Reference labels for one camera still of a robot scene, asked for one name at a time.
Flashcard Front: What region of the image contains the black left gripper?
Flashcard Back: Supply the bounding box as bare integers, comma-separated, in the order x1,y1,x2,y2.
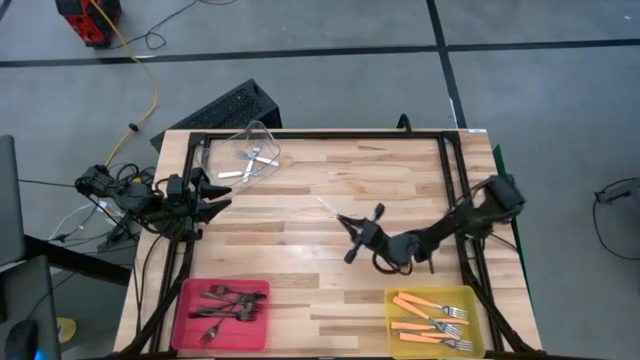
164,167,234,232

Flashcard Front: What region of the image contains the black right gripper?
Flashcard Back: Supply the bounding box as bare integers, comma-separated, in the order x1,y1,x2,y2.
336,202,422,275

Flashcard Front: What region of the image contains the white-handled fork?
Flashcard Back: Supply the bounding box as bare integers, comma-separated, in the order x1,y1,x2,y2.
236,149,281,168
316,196,342,219
242,144,261,184
218,167,265,180

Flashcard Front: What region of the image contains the clear plastic bin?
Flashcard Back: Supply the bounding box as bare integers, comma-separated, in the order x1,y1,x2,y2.
193,119,281,197

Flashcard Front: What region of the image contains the black crate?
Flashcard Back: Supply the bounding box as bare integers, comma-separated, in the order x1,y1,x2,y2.
149,78,284,154

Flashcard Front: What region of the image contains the pink plastic bin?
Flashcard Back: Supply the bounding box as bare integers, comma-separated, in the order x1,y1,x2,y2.
169,278,271,352

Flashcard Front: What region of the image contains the yellow plastic bin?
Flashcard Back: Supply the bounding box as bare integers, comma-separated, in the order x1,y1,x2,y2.
383,285,487,360

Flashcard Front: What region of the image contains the black stand bar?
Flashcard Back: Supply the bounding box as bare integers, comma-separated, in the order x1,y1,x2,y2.
22,233,134,287

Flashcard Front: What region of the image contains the green edge panel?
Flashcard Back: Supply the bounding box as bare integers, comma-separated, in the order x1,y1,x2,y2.
492,143,524,261

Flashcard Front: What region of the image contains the yellow round object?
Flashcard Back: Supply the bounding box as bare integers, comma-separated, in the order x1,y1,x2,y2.
55,317,79,345

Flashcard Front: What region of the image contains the grey flat panel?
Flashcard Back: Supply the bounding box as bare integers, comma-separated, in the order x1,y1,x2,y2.
0,133,27,269

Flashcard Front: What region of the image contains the dark grey desk surface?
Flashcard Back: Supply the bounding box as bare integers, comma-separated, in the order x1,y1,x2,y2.
0,254,62,360

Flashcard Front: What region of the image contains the red and black box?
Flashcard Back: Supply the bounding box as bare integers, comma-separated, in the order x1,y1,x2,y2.
54,0,123,49

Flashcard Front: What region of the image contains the black computer mouse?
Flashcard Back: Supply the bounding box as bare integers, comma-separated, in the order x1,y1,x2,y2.
4,319,40,360

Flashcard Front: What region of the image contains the yellow power cable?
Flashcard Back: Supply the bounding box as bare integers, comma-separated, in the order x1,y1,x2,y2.
88,0,161,169

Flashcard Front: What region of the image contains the white cable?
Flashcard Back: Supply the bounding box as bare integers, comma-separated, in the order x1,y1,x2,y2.
47,199,110,242

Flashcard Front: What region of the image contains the thin black cable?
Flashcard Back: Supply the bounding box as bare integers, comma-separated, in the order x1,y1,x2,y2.
107,0,239,51

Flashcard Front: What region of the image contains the black cable with plug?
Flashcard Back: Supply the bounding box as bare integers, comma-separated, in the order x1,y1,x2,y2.
593,177,640,261

